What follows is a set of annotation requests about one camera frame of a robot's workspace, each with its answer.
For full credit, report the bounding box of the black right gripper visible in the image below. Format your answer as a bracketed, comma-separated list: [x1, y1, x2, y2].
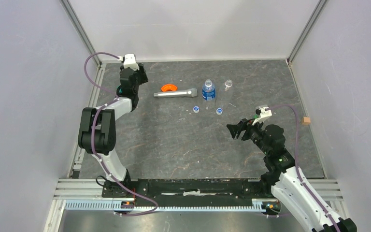
[226, 116, 270, 155]

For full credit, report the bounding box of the white cap of bottle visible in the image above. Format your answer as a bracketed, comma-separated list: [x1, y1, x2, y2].
[216, 108, 223, 115]

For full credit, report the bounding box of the blue-white Pocari bottle cap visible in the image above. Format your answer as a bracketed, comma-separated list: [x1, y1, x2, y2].
[193, 106, 200, 113]

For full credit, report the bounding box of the blue labelled Pocari bottle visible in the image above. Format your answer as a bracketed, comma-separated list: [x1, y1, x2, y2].
[202, 79, 216, 101]

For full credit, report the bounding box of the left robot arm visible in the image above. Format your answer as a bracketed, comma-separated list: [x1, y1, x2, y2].
[77, 63, 148, 197]

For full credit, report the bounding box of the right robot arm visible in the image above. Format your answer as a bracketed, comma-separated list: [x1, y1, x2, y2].
[227, 118, 357, 232]

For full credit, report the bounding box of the orange curved pipe piece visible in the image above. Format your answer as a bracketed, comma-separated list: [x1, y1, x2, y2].
[161, 84, 177, 92]

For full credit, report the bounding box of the silver microphone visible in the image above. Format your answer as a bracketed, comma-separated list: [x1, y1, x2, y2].
[153, 88, 198, 98]

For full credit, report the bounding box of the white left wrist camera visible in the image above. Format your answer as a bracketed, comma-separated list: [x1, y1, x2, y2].
[117, 53, 140, 71]

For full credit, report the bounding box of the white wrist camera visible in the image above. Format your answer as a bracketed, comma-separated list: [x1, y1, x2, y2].
[117, 53, 140, 71]
[252, 105, 272, 125]

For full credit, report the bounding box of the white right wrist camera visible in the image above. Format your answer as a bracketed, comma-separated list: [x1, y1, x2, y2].
[252, 105, 272, 125]

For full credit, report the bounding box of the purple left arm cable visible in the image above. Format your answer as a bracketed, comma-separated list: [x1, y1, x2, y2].
[84, 52, 159, 217]

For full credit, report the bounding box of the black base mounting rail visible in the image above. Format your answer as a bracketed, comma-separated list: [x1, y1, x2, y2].
[101, 178, 277, 209]

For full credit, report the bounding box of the brown cube near right wall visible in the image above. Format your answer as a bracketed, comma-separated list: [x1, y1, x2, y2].
[301, 116, 311, 125]

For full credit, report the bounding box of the slotted grey cable duct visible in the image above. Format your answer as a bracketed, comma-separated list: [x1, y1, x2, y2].
[64, 200, 263, 212]

